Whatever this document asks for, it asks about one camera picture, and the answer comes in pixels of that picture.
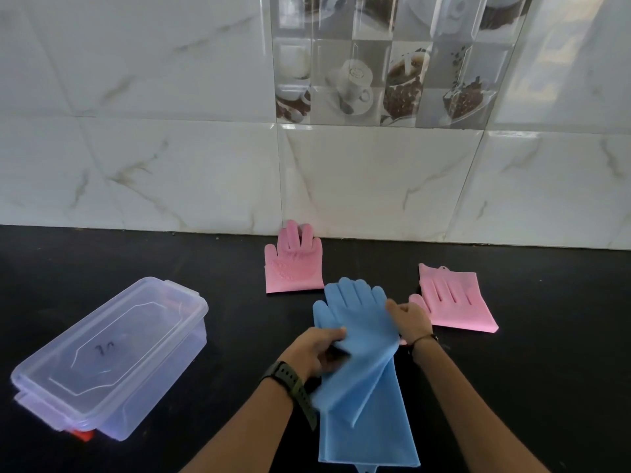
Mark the person's right forearm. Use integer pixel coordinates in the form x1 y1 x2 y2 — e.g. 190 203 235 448
411 337 551 473

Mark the person's left forearm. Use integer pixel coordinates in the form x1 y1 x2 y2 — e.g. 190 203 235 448
179 375 307 473

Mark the clear plastic storage box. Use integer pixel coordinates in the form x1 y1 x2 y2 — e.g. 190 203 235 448
11 277 209 442

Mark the pink silicone glove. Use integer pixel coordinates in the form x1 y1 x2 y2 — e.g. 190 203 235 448
264 220 326 294
408 263 499 334

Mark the black wristband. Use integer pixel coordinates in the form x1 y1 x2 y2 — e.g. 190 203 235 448
408 333 440 353

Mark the person's right hand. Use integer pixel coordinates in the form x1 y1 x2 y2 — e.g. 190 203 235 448
385 299 435 344

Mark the black wrist watch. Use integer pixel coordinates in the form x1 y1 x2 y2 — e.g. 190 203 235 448
260 360 319 432

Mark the blue silicone glove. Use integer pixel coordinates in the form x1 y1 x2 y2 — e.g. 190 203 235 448
312 278 401 429
315 357 421 473

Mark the clear plastic box lid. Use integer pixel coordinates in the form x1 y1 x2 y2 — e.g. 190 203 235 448
11 277 209 423

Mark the person's left hand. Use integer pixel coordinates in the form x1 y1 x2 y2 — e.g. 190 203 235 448
279 326 349 385

